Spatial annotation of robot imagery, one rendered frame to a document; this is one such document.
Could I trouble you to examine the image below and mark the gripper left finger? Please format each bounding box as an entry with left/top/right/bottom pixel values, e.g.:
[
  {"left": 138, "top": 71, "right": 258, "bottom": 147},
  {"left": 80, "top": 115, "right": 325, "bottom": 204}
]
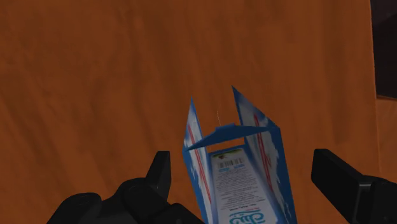
[{"left": 46, "top": 150, "right": 205, "bottom": 224}]

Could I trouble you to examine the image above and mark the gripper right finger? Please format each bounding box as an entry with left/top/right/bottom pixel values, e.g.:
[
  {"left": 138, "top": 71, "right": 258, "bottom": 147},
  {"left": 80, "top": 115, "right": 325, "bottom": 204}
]
[{"left": 310, "top": 148, "right": 397, "bottom": 224}]

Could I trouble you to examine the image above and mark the blue and white carton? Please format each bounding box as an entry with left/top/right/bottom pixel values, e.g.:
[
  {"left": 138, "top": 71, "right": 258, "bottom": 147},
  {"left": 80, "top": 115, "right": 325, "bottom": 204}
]
[{"left": 182, "top": 85, "right": 298, "bottom": 224}]

